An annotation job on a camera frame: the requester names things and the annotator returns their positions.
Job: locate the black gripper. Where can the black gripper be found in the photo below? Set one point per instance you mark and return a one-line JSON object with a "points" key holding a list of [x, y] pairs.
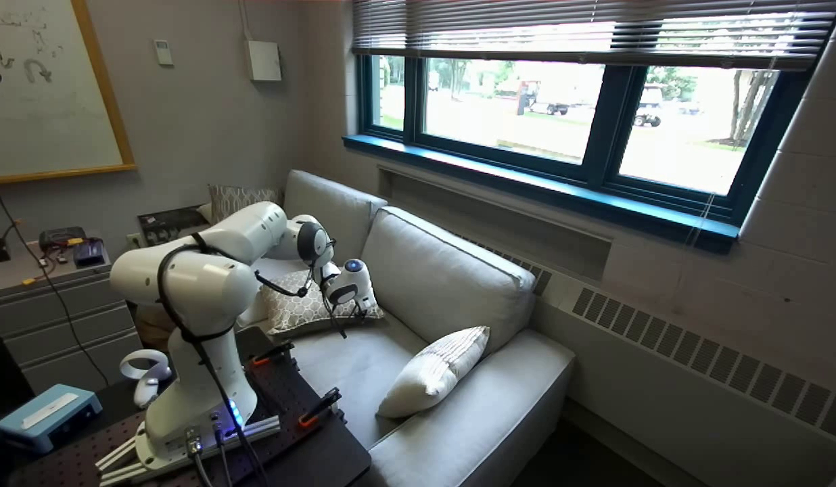
{"points": [[338, 295]]}

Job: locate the octagon patterned square pillow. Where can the octagon patterned square pillow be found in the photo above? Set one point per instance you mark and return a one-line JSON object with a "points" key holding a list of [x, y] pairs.
{"points": [[295, 313]]}

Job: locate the small cream lumbar pillow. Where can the small cream lumbar pillow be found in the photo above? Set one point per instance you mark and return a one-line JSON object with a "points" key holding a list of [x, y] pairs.
{"points": [[431, 375]]}

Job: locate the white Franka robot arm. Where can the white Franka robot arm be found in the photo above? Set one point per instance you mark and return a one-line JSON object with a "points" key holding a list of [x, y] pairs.
{"points": [[189, 288]]}

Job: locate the grey two-seat sofa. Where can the grey two-seat sofa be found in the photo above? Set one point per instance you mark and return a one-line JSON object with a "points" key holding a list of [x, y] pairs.
{"points": [[453, 288]]}

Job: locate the diamond patterned beige pillow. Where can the diamond patterned beige pillow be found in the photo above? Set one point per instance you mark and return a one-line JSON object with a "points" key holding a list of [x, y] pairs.
{"points": [[236, 192]]}

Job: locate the black orange clamp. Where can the black orange clamp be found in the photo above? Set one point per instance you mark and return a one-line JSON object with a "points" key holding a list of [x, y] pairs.
{"points": [[272, 352], [318, 406]]}

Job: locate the black robot table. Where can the black robot table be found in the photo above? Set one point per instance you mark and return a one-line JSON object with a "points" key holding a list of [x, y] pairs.
{"points": [[318, 455]]}

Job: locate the white VR controller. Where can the white VR controller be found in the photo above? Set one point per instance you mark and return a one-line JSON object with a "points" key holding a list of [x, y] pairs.
{"points": [[146, 369]]}

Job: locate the dark device with purple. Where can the dark device with purple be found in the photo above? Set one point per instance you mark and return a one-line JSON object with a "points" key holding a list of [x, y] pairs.
{"points": [[89, 254]]}

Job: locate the grey drawer cabinet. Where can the grey drawer cabinet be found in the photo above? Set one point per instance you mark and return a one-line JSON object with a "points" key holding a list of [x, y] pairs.
{"points": [[66, 326]]}

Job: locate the black electronic device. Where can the black electronic device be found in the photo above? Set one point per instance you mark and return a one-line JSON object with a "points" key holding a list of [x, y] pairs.
{"points": [[63, 238]]}

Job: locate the light blue box device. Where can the light blue box device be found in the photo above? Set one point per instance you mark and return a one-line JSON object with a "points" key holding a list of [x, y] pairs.
{"points": [[46, 417]]}

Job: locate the wide blue-framed window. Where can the wide blue-framed window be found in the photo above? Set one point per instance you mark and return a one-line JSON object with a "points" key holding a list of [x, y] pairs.
{"points": [[617, 116]]}

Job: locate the small black gadget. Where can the small black gadget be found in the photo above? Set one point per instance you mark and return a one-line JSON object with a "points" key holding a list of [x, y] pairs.
{"points": [[1, 249]]}

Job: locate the baseboard heater grille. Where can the baseboard heater grille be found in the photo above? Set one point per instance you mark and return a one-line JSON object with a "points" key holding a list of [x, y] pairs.
{"points": [[703, 361]]}

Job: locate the dark horizontal window blinds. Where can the dark horizontal window blinds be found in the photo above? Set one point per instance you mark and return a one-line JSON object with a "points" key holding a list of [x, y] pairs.
{"points": [[568, 23]]}

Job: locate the wood-framed whiteboard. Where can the wood-framed whiteboard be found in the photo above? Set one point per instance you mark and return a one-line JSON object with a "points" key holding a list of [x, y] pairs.
{"points": [[46, 91]]}

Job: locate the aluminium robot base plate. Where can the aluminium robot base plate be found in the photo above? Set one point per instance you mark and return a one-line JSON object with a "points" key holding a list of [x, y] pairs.
{"points": [[127, 461]]}

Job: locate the white wall box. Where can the white wall box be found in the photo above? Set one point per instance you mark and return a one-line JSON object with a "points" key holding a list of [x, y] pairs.
{"points": [[264, 60]]}

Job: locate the small white wall thermostat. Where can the small white wall thermostat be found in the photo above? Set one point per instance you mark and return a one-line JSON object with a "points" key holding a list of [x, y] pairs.
{"points": [[163, 52]]}

